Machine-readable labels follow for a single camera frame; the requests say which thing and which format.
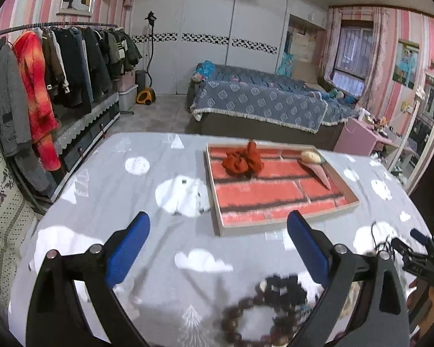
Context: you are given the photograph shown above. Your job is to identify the brown wooden bead bracelet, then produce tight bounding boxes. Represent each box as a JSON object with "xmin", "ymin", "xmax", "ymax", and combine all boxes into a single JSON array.
[{"xmin": 221, "ymin": 292, "xmax": 312, "ymax": 347}]

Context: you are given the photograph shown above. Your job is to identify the brick-pattern jewelry tray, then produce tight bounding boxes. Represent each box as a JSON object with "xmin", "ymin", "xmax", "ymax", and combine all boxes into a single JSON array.
[{"xmin": 205, "ymin": 143, "xmax": 360, "ymax": 236}]

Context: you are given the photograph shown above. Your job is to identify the person's right hand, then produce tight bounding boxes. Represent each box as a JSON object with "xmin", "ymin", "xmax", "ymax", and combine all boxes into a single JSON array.
[{"xmin": 407, "ymin": 278, "xmax": 434, "ymax": 341}]

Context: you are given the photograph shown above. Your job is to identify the white framed mirror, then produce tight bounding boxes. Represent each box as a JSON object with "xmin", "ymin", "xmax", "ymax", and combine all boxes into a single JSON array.
[{"xmin": 387, "ymin": 71, "xmax": 434, "ymax": 193}]

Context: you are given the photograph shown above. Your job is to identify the pink bedside table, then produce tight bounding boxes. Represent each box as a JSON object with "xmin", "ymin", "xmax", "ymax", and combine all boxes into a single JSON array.
[{"xmin": 333, "ymin": 118, "xmax": 393, "ymax": 157}]

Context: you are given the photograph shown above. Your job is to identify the pink hair clip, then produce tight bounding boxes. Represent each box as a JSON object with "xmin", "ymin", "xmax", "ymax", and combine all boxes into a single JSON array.
[{"xmin": 299, "ymin": 150, "xmax": 332, "ymax": 190}]

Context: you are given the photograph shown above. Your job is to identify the metal clothes rack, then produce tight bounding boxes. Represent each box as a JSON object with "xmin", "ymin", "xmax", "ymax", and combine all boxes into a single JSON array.
[{"xmin": 0, "ymin": 22, "xmax": 125, "ymax": 204}]

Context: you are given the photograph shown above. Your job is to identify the barred window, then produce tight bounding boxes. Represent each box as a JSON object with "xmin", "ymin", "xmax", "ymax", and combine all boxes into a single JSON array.
[{"xmin": 332, "ymin": 21, "xmax": 373, "ymax": 97}]

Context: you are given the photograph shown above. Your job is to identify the grey quilted coat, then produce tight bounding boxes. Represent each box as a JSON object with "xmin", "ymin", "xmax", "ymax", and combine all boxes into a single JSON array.
[{"xmin": 0, "ymin": 38, "xmax": 52, "ymax": 194}]

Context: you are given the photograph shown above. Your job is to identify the orange fabric scrunchie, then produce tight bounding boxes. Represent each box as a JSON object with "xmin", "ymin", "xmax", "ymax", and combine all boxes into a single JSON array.
[{"xmin": 222, "ymin": 141, "xmax": 264, "ymax": 177}]

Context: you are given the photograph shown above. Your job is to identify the red orange fleece robe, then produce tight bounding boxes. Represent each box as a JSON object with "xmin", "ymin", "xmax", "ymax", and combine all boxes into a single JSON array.
[{"xmin": 13, "ymin": 31, "xmax": 61, "ymax": 171}]

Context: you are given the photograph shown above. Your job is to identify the pink storage box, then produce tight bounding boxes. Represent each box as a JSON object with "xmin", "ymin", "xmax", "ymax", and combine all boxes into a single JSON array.
[{"xmin": 116, "ymin": 71, "xmax": 138, "ymax": 111}]

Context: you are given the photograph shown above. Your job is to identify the blue patterned bed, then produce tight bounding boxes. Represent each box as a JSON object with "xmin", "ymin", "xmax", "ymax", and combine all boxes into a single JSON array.
[{"xmin": 186, "ymin": 61, "xmax": 357, "ymax": 150}]

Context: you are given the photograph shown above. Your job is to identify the dark hanging jackets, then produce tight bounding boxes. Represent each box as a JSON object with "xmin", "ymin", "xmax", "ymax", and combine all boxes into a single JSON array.
[{"xmin": 41, "ymin": 28, "xmax": 142, "ymax": 110}]

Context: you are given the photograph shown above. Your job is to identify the white sliding wardrobe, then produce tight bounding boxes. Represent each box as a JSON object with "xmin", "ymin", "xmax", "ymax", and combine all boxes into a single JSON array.
[{"xmin": 130, "ymin": 0, "xmax": 327, "ymax": 96}]

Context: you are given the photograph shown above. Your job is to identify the wall poster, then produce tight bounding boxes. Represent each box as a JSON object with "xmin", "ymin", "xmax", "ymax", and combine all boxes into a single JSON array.
[{"xmin": 393, "ymin": 39, "xmax": 420, "ymax": 89}]

